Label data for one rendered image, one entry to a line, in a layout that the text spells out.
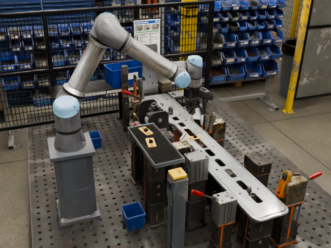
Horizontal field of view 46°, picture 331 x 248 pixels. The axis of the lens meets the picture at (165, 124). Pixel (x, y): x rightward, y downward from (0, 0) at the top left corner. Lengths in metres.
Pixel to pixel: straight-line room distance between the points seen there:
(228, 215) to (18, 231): 1.93
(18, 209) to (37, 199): 1.13
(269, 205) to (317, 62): 3.52
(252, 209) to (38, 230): 1.05
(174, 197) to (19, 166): 2.56
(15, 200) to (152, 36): 1.77
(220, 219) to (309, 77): 3.63
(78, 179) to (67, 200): 0.13
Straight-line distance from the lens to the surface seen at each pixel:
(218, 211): 1.62
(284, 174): 1.76
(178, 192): 1.58
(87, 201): 2.01
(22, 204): 3.45
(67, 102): 1.82
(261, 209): 1.69
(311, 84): 5.14
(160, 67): 1.77
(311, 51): 4.95
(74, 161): 1.87
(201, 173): 1.80
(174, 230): 1.71
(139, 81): 2.39
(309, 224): 2.16
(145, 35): 2.94
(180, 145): 1.92
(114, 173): 2.40
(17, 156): 4.13
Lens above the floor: 2.04
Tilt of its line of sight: 27 degrees down
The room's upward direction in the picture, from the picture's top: 1 degrees clockwise
